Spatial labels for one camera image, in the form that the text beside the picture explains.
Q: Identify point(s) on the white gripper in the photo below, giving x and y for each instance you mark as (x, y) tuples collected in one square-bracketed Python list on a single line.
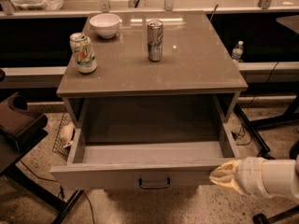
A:
[(249, 175)]

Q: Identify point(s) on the grey top drawer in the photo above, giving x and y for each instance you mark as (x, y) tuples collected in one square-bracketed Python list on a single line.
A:
[(121, 139)]

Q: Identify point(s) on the grey cabinet with glossy top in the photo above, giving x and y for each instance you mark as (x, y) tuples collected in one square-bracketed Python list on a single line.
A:
[(194, 62)]

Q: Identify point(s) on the black stand legs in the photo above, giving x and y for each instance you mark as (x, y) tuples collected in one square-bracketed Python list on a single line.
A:
[(272, 124)]

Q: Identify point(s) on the clear plastic water bottle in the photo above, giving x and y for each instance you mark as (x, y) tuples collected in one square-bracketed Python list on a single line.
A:
[(238, 51)]

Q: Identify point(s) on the tall silver drink can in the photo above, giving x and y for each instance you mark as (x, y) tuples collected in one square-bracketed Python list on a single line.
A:
[(155, 40)]

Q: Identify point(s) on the white ceramic bowl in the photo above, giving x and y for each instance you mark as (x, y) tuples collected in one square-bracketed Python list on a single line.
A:
[(105, 25)]

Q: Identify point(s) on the green white soda can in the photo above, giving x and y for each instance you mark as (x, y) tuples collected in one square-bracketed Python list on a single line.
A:
[(83, 53)]

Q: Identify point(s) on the dark chair on left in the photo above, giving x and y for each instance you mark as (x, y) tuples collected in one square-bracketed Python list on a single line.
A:
[(21, 130)]

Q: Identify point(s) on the black drawer handle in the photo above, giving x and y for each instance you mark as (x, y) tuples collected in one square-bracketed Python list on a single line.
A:
[(154, 184)]

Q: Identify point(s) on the wire mesh basket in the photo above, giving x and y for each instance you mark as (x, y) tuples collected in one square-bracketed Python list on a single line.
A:
[(65, 137)]

